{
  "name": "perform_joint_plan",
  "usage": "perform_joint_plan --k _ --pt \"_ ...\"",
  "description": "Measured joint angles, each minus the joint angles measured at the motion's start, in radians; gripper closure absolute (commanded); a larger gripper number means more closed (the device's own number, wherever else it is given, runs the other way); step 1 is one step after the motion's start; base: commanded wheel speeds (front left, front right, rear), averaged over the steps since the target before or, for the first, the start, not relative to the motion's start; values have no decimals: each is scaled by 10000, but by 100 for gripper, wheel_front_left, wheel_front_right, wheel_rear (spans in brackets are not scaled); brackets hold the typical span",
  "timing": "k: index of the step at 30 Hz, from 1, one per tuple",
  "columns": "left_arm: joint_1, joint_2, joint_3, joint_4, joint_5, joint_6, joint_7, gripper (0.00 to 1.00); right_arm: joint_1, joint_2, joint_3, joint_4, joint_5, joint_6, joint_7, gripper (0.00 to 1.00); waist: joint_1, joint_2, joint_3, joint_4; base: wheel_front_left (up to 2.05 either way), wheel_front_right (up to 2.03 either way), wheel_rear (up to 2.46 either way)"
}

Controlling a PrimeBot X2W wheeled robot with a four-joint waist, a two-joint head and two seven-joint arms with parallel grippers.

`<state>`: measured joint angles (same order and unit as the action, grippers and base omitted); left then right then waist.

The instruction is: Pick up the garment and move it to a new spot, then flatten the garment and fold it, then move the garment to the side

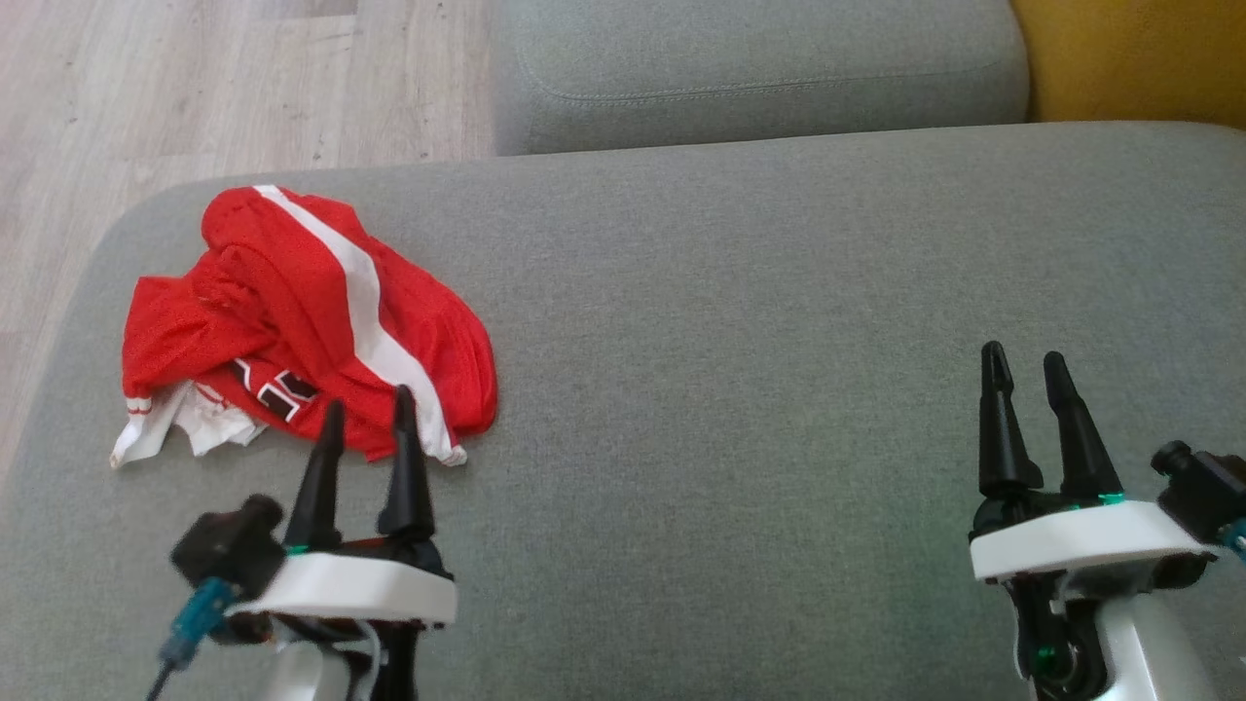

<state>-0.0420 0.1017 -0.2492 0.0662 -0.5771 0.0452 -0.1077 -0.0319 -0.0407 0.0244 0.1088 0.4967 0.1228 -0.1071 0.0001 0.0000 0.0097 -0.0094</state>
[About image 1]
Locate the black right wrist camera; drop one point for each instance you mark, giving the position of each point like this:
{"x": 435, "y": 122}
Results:
{"x": 1207, "y": 487}

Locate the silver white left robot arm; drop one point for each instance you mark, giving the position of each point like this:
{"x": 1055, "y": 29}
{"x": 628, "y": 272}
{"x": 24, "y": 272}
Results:
{"x": 311, "y": 677}

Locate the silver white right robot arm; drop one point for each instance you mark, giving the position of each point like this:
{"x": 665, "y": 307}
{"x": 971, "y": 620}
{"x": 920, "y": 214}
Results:
{"x": 1158, "y": 652}

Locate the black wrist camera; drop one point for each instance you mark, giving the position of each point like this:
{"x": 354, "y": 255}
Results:
{"x": 1207, "y": 487}
{"x": 229, "y": 545}

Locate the red jersey with black lettering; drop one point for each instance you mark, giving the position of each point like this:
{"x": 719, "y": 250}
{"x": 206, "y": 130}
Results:
{"x": 165, "y": 341}

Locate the grey sofa back cushion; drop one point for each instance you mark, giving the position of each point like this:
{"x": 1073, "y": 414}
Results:
{"x": 759, "y": 68}

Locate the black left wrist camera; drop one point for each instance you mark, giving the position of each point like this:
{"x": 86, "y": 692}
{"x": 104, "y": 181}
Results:
{"x": 229, "y": 545}

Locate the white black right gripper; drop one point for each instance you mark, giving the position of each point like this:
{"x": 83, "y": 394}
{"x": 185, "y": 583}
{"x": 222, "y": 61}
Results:
{"x": 1071, "y": 545}

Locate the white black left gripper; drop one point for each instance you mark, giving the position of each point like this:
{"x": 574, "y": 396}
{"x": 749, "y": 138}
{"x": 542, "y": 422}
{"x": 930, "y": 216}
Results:
{"x": 350, "y": 589}

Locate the red shorts with white stripe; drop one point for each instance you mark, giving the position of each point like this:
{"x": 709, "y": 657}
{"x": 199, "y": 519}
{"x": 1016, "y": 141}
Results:
{"x": 360, "y": 292}

